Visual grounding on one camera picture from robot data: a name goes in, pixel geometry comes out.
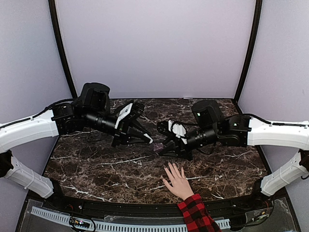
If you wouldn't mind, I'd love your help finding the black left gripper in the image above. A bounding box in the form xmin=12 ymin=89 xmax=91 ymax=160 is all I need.
xmin=84 ymin=108 xmax=152 ymax=148

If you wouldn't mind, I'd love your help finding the white nail polish brush cap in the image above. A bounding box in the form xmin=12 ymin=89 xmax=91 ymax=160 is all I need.
xmin=144 ymin=133 xmax=153 ymax=144

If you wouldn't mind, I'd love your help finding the purple nail polish bottle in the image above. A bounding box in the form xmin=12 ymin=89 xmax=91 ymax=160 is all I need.
xmin=153 ymin=143 xmax=165 ymax=153

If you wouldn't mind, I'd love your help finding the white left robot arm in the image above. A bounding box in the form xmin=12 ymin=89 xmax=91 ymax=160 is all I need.
xmin=0 ymin=83 xmax=153 ymax=211

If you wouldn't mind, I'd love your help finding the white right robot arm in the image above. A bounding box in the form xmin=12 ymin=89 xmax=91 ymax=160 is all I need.
xmin=157 ymin=100 xmax=309 ymax=210

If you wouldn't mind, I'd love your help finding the red plaid sleeve forearm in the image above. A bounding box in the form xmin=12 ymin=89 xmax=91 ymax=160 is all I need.
xmin=177 ymin=194 xmax=222 ymax=232

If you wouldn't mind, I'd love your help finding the person's bare hand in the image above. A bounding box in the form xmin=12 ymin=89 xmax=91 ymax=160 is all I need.
xmin=162 ymin=162 xmax=194 ymax=201

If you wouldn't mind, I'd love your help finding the small green circuit board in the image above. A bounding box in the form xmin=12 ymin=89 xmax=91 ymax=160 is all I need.
xmin=69 ymin=217 xmax=93 ymax=231

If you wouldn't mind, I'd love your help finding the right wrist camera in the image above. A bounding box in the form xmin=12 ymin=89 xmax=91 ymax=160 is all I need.
xmin=157 ymin=120 xmax=187 ymax=144

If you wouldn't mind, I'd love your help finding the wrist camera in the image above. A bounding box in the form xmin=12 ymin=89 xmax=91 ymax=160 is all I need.
xmin=113 ymin=101 xmax=145 ymax=129
xmin=157 ymin=120 xmax=187 ymax=144

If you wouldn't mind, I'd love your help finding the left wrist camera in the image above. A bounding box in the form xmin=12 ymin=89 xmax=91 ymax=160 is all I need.
xmin=113 ymin=101 xmax=145 ymax=129

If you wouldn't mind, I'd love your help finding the grey slotted cable duct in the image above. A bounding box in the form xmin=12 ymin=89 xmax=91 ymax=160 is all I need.
xmin=30 ymin=206 xmax=231 ymax=232

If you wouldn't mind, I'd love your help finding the black left frame post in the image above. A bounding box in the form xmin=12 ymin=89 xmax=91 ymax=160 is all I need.
xmin=48 ymin=0 xmax=77 ymax=98

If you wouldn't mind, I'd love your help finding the black frame post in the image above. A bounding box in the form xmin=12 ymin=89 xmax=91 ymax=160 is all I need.
xmin=48 ymin=0 xmax=77 ymax=98
xmin=233 ymin=0 xmax=263 ymax=104

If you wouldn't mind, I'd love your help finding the black right frame post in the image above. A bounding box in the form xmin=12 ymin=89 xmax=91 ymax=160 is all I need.
xmin=233 ymin=0 xmax=263 ymax=104

